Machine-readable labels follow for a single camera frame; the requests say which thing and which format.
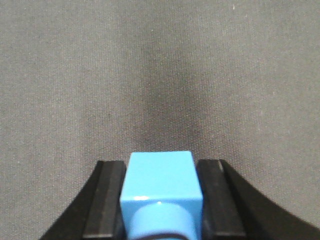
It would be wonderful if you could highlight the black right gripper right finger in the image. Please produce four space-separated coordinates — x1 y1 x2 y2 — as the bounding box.
196 159 320 240

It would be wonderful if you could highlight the dark grey conveyor belt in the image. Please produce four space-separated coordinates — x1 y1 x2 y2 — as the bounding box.
0 0 320 240

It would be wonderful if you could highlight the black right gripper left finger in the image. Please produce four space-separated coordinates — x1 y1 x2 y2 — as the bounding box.
41 161 126 240

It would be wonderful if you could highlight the light blue block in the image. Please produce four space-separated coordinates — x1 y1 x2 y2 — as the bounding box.
120 151 203 240

